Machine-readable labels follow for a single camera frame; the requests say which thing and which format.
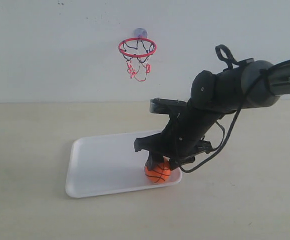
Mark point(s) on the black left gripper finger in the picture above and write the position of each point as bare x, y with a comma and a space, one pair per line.
154, 159

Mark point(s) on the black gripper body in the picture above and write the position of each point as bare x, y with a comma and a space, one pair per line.
183, 136

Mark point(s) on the small orange basketball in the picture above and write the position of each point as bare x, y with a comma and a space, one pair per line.
159, 174

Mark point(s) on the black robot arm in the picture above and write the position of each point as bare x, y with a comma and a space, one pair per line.
254, 84

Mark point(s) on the red mini basketball hoop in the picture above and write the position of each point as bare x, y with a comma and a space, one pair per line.
137, 52

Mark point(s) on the white plastic tray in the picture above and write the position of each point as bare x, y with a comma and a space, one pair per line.
107, 164

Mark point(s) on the clear suction cup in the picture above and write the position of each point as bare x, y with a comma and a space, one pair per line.
140, 33

